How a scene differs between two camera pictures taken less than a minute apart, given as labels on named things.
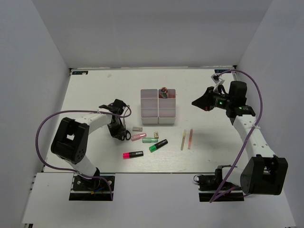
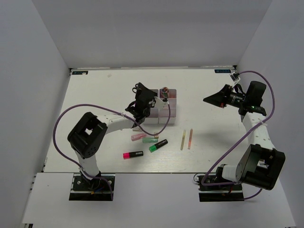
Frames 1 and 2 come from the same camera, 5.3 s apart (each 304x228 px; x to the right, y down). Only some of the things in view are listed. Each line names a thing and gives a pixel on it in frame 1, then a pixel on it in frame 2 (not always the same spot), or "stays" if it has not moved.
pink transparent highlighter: (135, 137) stays
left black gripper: (116, 133) to (140, 87)
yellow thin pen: (183, 141) stays
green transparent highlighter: (149, 140) stays
